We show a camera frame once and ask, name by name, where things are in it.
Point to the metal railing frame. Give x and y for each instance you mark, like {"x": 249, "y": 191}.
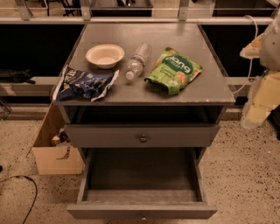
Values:
{"x": 20, "y": 12}

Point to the green snack bag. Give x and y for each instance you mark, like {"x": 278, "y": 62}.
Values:
{"x": 173, "y": 71}

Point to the black object on ledge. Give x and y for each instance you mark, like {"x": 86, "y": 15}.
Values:
{"x": 16, "y": 76}

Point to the open bottom grey drawer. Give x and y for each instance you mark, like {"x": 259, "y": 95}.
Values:
{"x": 142, "y": 184}

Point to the blue chip bag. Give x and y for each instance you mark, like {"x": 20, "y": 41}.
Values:
{"x": 91, "y": 85}

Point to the grey wooden drawer cabinet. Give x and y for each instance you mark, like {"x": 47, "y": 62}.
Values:
{"x": 202, "y": 102}

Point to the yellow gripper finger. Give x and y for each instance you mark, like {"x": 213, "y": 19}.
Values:
{"x": 263, "y": 97}
{"x": 252, "y": 50}

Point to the closed upper grey drawer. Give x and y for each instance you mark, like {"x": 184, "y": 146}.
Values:
{"x": 140, "y": 135}

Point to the clear plastic water bottle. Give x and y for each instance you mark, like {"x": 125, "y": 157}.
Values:
{"x": 138, "y": 61}

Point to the cardboard box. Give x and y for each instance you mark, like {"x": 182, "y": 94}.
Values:
{"x": 52, "y": 155}

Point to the white paper bowl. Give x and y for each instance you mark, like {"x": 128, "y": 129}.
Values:
{"x": 105, "y": 56}

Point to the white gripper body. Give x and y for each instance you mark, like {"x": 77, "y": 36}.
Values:
{"x": 271, "y": 49}

